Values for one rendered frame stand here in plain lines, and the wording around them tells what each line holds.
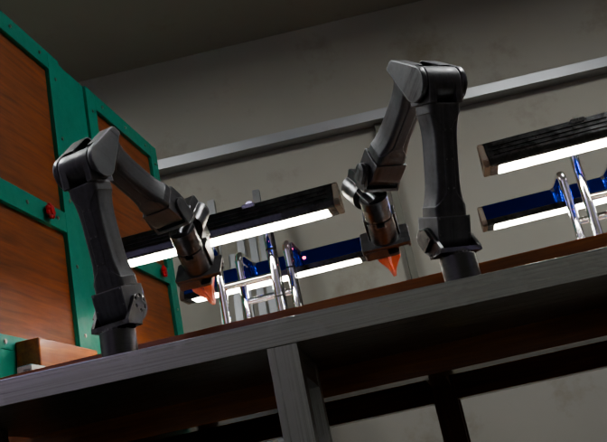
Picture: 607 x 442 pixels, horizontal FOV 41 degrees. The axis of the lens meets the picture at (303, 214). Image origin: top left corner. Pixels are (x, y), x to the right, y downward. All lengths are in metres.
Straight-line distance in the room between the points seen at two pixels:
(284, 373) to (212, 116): 3.93
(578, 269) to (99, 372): 0.71
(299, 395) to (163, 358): 0.21
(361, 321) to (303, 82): 3.91
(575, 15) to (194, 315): 2.89
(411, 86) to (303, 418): 0.60
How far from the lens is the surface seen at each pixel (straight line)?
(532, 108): 4.97
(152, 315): 2.86
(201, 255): 1.73
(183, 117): 5.07
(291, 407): 1.17
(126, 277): 1.46
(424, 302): 1.18
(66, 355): 2.05
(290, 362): 1.18
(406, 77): 1.44
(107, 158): 1.51
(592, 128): 2.00
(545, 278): 1.20
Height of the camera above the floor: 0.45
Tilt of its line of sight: 17 degrees up
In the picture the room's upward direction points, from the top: 12 degrees counter-clockwise
